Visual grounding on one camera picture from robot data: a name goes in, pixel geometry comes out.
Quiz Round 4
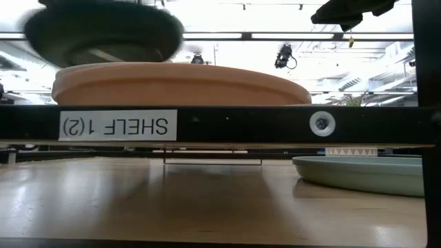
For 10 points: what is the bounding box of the orange plate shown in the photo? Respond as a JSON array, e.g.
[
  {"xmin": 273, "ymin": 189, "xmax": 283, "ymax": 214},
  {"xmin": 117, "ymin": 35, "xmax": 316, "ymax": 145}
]
[{"xmin": 51, "ymin": 61, "xmax": 313, "ymax": 106}]

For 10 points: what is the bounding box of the dark plate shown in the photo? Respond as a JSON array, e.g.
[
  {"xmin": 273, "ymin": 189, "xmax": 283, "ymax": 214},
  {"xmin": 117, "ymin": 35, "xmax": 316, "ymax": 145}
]
[{"xmin": 23, "ymin": 0, "xmax": 186, "ymax": 69}]

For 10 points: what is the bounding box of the white shelf label sticker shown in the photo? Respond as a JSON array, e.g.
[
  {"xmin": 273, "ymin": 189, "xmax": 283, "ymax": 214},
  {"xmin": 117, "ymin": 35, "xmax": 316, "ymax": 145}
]
[{"xmin": 58, "ymin": 109, "xmax": 178, "ymax": 142}]

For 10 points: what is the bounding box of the green plant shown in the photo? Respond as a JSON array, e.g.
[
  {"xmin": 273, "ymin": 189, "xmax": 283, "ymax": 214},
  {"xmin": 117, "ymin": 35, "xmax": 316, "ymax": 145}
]
[{"xmin": 343, "ymin": 92, "xmax": 368, "ymax": 107}]

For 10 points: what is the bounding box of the silver bolt with washer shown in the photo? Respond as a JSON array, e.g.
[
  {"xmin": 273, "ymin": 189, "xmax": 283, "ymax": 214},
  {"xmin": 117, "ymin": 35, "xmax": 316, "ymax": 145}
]
[{"xmin": 309, "ymin": 110, "xmax": 336, "ymax": 138}]

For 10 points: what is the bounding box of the triangle patterned box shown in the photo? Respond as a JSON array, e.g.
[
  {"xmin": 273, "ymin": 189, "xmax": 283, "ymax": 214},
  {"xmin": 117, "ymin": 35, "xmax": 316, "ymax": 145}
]
[{"xmin": 324, "ymin": 147, "xmax": 379, "ymax": 158}]

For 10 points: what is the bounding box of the pale green plate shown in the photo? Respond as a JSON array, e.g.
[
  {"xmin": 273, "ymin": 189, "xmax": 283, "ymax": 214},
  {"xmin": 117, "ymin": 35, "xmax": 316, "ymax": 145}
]
[{"xmin": 291, "ymin": 156, "xmax": 426, "ymax": 198}]

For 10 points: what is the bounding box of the black ceiling camera with cable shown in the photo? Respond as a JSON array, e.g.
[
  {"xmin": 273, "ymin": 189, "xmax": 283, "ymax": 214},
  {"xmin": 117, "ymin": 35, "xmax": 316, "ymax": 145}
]
[{"xmin": 274, "ymin": 43, "xmax": 298, "ymax": 71}]

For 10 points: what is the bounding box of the black metal shelf frame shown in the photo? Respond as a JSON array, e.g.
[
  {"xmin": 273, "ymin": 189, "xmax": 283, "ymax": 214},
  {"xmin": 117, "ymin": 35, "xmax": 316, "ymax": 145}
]
[{"xmin": 0, "ymin": 0, "xmax": 441, "ymax": 248}]

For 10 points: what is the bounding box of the round black ceiling camera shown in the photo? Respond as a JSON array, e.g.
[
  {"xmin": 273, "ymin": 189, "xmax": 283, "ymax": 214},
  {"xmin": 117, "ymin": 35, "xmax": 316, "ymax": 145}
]
[{"xmin": 190, "ymin": 52, "xmax": 209, "ymax": 65}]

